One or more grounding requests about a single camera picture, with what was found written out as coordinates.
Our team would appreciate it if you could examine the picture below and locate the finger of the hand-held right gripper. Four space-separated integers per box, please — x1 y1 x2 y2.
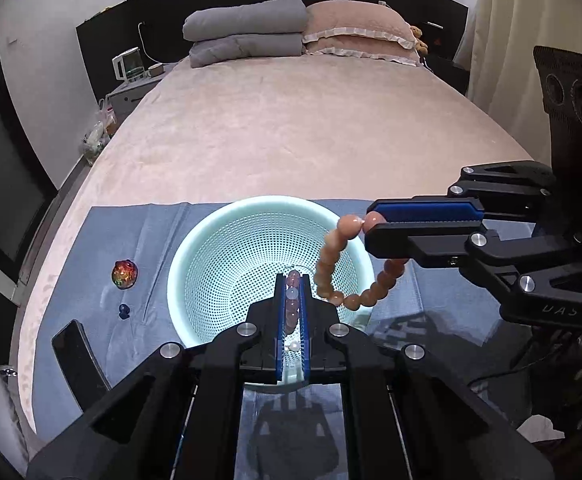
364 220 582 332
371 160 556 223

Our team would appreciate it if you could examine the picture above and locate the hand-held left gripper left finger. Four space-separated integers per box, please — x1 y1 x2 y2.
25 272 289 480

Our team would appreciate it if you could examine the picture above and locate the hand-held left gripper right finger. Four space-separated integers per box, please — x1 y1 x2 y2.
298 272 554 480

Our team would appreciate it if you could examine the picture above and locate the purple bead bracelet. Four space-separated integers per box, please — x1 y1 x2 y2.
283 269 304 337

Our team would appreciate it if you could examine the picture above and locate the orange bead bracelet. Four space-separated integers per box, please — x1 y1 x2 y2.
313 212 408 311

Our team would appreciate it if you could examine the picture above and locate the mint green plastic basket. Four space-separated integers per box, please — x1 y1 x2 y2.
167 196 376 393

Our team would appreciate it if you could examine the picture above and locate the cream curtain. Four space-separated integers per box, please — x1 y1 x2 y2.
466 0 582 152

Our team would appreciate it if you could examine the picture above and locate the bed with pink cover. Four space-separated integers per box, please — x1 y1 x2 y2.
16 55 534 436

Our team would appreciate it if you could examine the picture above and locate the red orange glass ornament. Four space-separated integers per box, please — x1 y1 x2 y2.
111 259 140 290

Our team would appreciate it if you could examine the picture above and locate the blue cloth mat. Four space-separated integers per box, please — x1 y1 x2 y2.
36 199 536 480

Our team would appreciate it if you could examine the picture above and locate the brown plush toy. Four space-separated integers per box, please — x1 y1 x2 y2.
410 25 430 54

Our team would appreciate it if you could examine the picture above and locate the beige ruffled pillow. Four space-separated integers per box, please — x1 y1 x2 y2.
303 35 418 67
304 1 418 51

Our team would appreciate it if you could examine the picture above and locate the black smartphone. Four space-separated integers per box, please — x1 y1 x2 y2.
51 319 112 406

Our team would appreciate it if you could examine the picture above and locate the white crumpled tissue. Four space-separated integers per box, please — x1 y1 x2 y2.
517 415 566 443

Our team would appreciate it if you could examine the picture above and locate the grey folded quilt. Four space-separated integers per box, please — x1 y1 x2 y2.
189 32 306 68
182 0 308 41

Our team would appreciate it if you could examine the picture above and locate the clear plastic bag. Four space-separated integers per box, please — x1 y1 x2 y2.
81 100 120 167

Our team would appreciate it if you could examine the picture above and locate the grey nightstand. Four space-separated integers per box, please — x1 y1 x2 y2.
105 62 178 126

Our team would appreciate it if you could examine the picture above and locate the white electric kettle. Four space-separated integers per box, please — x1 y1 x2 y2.
112 47 144 83

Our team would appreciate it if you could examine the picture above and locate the black headboard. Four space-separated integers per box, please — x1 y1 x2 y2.
76 0 469 98

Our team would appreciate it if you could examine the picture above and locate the white charger cable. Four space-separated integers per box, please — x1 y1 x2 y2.
138 21 156 63

